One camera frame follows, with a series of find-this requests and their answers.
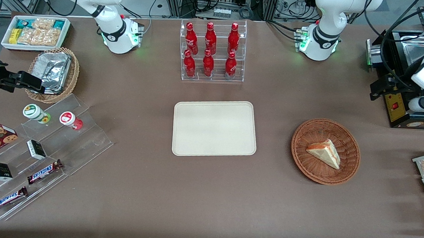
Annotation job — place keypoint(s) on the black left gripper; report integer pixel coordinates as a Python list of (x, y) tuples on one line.
[(396, 82)]

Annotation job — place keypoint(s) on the triangular sandwich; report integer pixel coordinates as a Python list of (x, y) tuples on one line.
[(325, 153)]

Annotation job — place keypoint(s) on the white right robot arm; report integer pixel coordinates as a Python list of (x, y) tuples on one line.
[(112, 28)]

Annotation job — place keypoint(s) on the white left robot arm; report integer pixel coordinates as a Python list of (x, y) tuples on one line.
[(322, 37)]

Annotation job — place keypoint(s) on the light wicker basket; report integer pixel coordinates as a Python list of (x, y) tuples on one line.
[(74, 75)]

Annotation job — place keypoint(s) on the round brown wicker basket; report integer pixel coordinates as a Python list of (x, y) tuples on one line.
[(305, 166)]

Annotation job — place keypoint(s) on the beige rectangular tray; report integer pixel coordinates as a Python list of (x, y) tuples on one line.
[(215, 128)]

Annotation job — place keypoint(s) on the black food warmer machine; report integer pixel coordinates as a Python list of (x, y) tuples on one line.
[(397, 109)]

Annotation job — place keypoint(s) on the green lidded white cup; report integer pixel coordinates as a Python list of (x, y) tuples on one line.
[(33, 111)]

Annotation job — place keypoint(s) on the aluminium foil container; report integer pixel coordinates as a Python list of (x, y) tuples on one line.
[(53, 70)]

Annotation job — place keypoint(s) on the steel warmer pan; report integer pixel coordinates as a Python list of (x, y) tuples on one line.
[(414, 51)]

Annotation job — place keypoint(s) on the yellow snack packet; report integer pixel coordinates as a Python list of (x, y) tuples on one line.
[(14, 36)]

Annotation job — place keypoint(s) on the clear bag of crackers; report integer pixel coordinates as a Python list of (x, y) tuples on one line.
[(43, 23), (38, 37)]

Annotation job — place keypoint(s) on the teal snack packet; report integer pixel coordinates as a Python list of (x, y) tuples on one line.
[(59, 24), (24, 23)]

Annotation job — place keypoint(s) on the red lidded white cup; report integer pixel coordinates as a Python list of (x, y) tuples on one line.
[(68, 118)]

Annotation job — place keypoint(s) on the white rectangular snack bin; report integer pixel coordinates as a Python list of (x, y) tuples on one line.
[(65, 34)]

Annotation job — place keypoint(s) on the small black box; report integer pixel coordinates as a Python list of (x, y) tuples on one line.
[(1, 171), (36, 150)]

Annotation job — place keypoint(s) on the clear acrylic step display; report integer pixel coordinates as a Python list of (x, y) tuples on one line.
[(83, 140)]

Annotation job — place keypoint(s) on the brown snickers bar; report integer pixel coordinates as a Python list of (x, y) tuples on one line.
[(44, 171), (8, 199)]

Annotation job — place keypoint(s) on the red cola bottle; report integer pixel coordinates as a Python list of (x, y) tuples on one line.
[(230, 66), (192, 39), (208, 64), (233, 38), (210, 38), (189, 65)]

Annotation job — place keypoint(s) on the clear acrylic bottle rack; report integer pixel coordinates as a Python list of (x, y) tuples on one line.
[(211, 79)]

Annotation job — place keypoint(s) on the white power strip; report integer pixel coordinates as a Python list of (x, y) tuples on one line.
[(222, 12)]

